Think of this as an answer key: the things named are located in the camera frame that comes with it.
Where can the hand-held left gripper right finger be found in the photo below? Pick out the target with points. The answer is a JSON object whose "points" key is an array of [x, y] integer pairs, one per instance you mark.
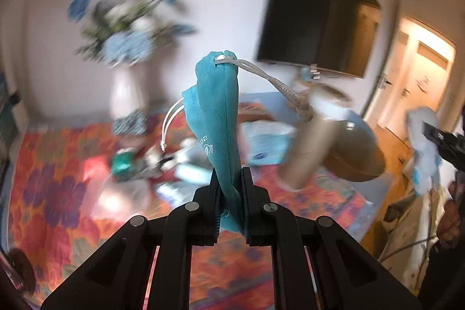
{"points": [[250, 219]]}

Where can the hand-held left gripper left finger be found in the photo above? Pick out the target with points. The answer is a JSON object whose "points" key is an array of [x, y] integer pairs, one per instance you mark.
{"points": [[207, 219]]}

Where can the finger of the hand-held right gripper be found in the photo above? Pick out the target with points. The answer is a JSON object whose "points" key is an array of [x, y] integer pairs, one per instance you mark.
{"points": [[431, 132]]}

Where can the light blue plaid cloth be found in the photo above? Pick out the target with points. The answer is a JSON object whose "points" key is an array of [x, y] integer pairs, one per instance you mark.
{"points": [[421, 157]]}

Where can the wooden door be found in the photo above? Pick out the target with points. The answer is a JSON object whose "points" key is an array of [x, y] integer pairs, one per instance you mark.
{"points": [[410, 77]]}

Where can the brown round box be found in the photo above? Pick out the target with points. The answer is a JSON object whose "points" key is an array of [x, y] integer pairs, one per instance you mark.
{"points": [[359, 157]]}

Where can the light blue tissue pack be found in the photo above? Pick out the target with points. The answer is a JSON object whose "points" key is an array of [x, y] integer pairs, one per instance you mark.
{"points": [[269, 143]]}

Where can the beige cylindrical container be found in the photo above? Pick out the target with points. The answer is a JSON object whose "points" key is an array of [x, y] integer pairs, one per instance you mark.
{"points": [[312, 150]]}

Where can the white printed cloth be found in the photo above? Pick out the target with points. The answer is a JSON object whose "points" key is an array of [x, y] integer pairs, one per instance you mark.
{"points": [[410, 241]]}

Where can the green rolled cloth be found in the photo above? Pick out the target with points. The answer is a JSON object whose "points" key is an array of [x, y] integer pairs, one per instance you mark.
{"points": [[123, 161]]}

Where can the teal checkered scrunchie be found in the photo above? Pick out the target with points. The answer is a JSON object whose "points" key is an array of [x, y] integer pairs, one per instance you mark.
{"points": [[129, 123]]}

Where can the white ribbed vase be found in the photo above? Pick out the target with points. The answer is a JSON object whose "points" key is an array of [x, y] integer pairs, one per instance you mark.
{"points": [[127, 95]]}

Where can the floral blanket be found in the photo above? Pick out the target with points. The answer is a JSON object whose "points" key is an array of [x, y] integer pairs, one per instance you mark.
{"points": [[54, 186]]}

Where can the black wall television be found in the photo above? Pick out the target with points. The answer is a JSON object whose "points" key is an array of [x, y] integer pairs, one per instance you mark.
{"points": [[308, 5]]}

